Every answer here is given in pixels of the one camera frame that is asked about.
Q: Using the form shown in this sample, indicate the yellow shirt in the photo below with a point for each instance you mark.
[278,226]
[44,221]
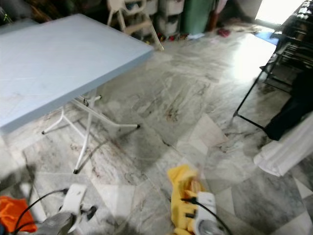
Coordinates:
[178,205]

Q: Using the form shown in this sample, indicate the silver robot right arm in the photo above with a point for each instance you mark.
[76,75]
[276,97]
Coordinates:
[210,228]

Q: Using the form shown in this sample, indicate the orange cloth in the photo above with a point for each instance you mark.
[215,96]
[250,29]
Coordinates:
[14,213]

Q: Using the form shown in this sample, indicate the white shirt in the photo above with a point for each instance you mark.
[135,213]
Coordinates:
[283,152]

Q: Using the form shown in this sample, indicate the navy blue garment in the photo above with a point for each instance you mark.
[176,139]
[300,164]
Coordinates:
[288,117]

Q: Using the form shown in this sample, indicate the white paper sheet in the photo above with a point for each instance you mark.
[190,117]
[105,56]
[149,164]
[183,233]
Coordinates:
[194,35]

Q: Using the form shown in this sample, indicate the red slippers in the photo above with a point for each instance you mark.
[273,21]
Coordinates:
[224,33]

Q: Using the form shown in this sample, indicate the blue floor mat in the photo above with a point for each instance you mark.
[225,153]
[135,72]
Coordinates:
[265,38]

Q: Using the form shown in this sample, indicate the green laundry hamper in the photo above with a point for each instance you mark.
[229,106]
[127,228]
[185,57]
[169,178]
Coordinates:
[198,14]

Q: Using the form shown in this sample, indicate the white drawer storage unit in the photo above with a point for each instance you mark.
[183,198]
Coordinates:
[168,12]

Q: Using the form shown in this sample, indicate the black metal drying rack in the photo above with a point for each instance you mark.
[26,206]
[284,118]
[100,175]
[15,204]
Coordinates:
[296,34]

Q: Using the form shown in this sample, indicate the beige plastic chair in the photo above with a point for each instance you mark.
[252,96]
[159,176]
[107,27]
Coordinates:
[127,5]

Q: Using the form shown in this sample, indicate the bright glass door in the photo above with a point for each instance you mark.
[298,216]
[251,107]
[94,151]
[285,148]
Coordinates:
[279,10]

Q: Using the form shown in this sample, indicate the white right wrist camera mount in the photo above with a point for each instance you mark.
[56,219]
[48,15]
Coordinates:
[206,205]

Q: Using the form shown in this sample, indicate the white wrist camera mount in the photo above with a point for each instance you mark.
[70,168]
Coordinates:
[76,198]
[206,205]

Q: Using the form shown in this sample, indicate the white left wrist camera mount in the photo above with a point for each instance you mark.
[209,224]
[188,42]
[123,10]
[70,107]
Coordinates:
[76,198]

